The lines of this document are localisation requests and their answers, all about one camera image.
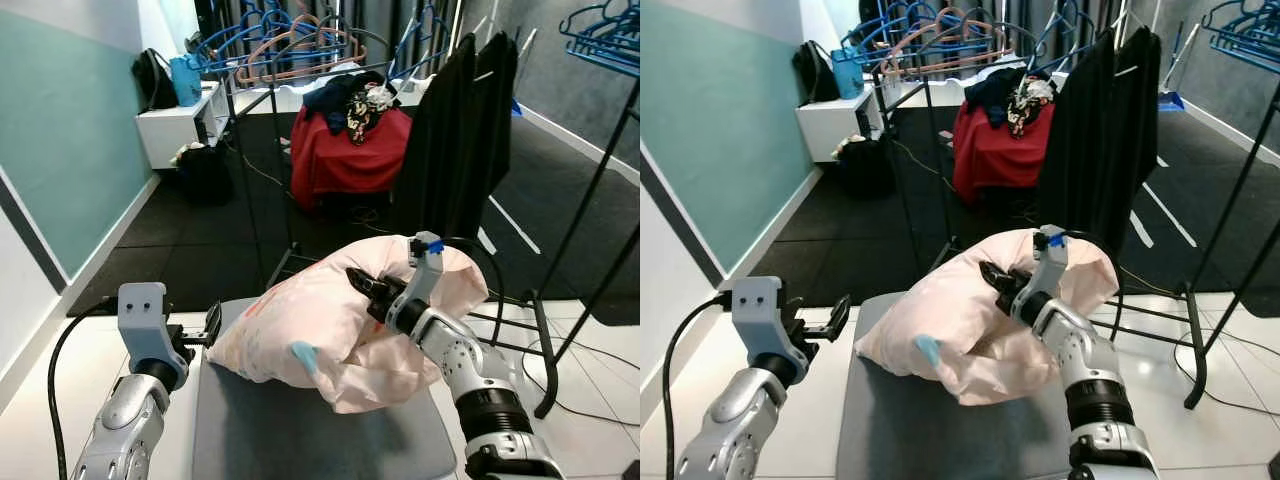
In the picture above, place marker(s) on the black metal clothes rack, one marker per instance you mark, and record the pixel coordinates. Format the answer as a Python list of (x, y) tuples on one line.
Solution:
[(546, 350), (1196, 340)]

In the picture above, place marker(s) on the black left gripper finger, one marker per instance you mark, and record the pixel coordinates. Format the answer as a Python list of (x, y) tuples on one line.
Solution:
[(213, 325), (840, 318)]

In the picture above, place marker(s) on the black floor bag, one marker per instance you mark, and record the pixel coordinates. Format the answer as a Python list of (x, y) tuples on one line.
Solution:
[(205, 178), (868, 172)]

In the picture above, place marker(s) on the pink pillow with orange pattern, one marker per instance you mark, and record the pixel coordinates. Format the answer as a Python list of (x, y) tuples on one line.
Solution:
[(290, 330), (930, 320)]

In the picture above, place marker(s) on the pink clothes hanger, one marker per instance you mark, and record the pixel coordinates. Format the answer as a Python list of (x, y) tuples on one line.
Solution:
[(262, 70), (910, 62)]

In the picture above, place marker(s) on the beige crumpled cloth item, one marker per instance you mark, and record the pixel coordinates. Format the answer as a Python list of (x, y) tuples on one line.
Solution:
[(187, 153), (850, 146)]

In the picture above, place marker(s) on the blue plastic clothes hanger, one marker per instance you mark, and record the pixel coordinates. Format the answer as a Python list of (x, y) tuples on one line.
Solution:
[(215, 45), (600, 40), (405, 55), (868, 40), (1050, 45), (1240, 35)]

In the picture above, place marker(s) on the dark blue crumpled garment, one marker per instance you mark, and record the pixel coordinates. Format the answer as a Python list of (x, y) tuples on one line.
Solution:
[(988, 92), (330, 98)]

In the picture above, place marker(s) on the floral patterned garment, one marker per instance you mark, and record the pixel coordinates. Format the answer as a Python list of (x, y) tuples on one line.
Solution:
[(368, 112), (1028, 105)]

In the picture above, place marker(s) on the white low bench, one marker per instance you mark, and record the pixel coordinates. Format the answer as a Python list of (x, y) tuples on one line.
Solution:
[(920, 90), (270, 98)]

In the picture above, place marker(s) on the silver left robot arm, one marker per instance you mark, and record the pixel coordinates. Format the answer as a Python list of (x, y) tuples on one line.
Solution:
[(125, 430), (735, 425)]

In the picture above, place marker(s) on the long black hanging garment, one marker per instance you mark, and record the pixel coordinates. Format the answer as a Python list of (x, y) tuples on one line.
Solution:
[(435, 150), (1075, 150)]

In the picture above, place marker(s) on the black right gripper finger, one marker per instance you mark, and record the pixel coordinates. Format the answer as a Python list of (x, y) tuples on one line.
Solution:
[(365, 282), (995, 274)]

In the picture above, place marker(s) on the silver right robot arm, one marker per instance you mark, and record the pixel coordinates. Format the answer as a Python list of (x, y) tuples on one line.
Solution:
[(1090, 380), (480, 390)]

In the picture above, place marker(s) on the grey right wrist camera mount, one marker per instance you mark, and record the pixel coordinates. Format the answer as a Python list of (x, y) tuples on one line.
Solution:
[(425, 270), (1052, 262)]

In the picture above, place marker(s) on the blue tote bag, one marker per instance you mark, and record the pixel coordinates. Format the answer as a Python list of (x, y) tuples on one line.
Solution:
[(187, 82), (848, 75)]

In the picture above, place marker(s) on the white wall shelf unit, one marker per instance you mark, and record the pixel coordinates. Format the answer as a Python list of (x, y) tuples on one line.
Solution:
[(170, 130), (830, 125)]

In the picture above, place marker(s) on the black backpack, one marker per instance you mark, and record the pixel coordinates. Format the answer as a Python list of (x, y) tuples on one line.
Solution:
[(155, 80), (815, 72)]

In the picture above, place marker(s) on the red cloth covered table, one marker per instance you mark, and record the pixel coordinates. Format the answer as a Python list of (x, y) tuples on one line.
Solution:
[(990, 155), (340, 160)]

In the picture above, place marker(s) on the black rubber floor mat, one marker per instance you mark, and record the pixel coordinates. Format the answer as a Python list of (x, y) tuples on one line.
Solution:
[(860, 240), (180, 250)]

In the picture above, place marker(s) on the short black hanging garment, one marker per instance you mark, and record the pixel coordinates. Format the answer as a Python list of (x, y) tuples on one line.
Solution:
[(1135, 130), (492, 130)]

